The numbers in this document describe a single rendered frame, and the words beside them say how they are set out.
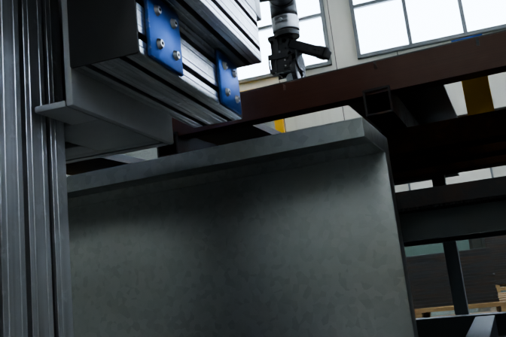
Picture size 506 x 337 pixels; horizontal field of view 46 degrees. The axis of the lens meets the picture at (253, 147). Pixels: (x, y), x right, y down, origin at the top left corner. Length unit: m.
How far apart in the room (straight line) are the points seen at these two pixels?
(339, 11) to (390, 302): 9.52
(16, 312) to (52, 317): 0.06
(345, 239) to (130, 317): 0.46
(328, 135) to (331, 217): 0.20
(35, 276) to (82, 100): 0.21
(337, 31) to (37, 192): 9.71
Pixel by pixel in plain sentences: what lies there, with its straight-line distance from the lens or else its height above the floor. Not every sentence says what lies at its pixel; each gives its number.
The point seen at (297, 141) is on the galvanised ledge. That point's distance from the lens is 0.93.
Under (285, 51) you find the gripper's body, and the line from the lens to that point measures 1.62.
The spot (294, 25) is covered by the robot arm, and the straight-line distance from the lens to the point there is 1.65.
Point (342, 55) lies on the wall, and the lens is 10.17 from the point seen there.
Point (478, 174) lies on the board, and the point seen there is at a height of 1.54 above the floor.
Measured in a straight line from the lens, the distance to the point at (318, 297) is 1.08.
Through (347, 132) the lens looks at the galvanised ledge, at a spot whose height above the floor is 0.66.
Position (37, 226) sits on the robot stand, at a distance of 0.73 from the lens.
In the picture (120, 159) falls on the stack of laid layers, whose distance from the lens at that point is 1.72.
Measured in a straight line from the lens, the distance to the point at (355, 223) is 1.06.
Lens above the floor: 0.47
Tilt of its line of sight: 12 degrees up
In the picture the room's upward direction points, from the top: 6 degrees counter-clockwise
